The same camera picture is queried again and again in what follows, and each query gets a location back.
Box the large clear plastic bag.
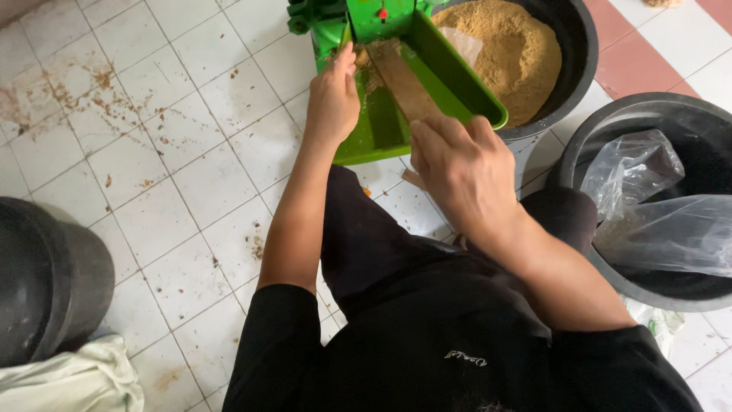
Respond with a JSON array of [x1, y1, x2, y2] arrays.
[[580, 129, 732, 279]]

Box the small clear plastic sheet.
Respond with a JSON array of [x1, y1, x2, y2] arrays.
[[437, 27, 484, 68]]

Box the person's right hand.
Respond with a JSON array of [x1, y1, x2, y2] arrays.
[[408, 115, 525, 239]]

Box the crumpled white plastic bag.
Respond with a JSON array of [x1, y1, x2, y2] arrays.
[[620, 295, 686, 361]]

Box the heap of brown powder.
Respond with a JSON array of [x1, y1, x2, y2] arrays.
[[430, 0, 563, 129]]

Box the brown wooden plank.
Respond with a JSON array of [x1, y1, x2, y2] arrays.
[[365, 39, 449, 192]]

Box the green grinder machine with chute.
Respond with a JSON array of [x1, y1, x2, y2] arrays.
[[286, 0, 510, 167]]

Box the brown mash residue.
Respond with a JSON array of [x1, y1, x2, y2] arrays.
[[352, 41, 390, 95]]

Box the black bucket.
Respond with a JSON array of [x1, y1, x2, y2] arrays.
[[546, 92, 732, 313], [0, 196, 116, 368]]

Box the person's black shirt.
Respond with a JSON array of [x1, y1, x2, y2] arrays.
[[222, 252, 704, 412]]

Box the black basin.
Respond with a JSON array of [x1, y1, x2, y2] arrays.
[[429, 0, 599, 143]]

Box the person's left hand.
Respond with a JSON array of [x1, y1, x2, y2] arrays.
[[305, 41, 361, 145]]

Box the person's black trousers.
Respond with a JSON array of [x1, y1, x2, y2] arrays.
[[320, 165, 599, 321]]

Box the white cloth sack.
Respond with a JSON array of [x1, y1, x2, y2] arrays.
[[0, 335, 145, 412]]

